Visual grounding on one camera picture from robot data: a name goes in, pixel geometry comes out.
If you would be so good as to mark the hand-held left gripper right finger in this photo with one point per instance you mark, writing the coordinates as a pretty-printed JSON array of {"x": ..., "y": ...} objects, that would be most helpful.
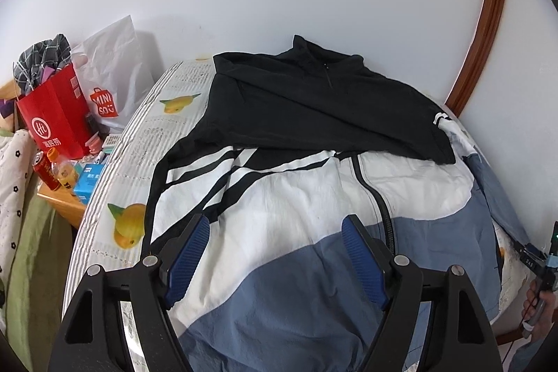
[{"x": 362, "y": 263}]

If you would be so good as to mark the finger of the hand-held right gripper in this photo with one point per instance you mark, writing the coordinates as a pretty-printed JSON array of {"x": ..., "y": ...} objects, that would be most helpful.
[{"x": 529, "y": 256}]

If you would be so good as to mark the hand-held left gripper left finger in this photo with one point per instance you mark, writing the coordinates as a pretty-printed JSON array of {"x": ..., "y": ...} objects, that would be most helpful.
[{"x": 189, "y": 259}]

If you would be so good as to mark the white blue colour-block jacket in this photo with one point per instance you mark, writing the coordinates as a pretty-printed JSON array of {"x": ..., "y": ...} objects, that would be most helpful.
[{"x": 283, "y": 202}]

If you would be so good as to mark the person's right hand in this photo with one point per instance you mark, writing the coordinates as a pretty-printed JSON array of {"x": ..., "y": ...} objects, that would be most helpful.
[{"x": 549, "y": 317}]

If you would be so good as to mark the person's blue jeans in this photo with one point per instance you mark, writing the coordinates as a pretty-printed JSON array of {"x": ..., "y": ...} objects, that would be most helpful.
[{"x": 529, "y": 359}]

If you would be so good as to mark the blue tissue pack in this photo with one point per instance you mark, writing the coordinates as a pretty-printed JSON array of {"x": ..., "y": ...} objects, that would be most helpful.
[{"x": 89, "y": 181}]

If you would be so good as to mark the fruit print lace tablecloth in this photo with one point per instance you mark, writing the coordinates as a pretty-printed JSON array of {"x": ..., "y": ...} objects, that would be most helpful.
[{"x": 130, "y": 145}]

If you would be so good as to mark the wooden nightstand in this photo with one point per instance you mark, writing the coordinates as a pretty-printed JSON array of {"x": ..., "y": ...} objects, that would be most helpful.
[{"x": 61, "y": 207}]

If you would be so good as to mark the grey remote control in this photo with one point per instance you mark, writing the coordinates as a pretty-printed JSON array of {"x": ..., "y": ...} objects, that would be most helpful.
[{"x": 111, "y": 141}]

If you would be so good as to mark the small pink jar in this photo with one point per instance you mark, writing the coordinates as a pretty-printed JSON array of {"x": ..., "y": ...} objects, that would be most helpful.
[{"x": 94, "y": 145}]

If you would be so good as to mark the orange juice bottle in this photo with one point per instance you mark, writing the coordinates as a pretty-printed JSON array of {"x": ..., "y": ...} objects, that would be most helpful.
[{"x": 65, "y": 176}]

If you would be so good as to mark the green bed sheet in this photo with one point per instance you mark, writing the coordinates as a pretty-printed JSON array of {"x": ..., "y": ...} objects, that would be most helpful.
[{"x": 39, "y": 267}]

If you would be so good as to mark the red drink can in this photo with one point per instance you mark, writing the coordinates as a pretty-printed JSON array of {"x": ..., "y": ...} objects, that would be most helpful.
[{"x": 46, "y": 176}]

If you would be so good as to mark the small black bottle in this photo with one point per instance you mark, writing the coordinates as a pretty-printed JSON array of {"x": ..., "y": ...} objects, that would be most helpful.
[{"x": 90, "y": 123}]

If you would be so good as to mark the white floral quilt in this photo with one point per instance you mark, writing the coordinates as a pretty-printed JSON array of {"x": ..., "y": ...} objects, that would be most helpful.
[{"x": 13, "y": 197}]

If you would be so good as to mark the red paper shopping bag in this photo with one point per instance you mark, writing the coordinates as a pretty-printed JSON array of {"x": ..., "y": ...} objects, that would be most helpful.
[{"x": 56, "y": 106}]

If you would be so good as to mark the white plastic shopping bag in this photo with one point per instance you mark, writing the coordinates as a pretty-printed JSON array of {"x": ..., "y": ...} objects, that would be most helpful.
[{"x": 117, "y": 58}]

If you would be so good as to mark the purple patterned pillow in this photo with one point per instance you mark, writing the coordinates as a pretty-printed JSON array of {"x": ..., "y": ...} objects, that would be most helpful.
[{"x": 6, "y": 108}]

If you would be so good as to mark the grey plaid cloth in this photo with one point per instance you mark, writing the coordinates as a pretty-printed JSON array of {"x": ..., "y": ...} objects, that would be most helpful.
[{"x": 43, "y": 54}]

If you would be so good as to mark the brown wooden door frame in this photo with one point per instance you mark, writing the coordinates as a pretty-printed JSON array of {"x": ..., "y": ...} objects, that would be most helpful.
[{"x": 488, "y": 27}]

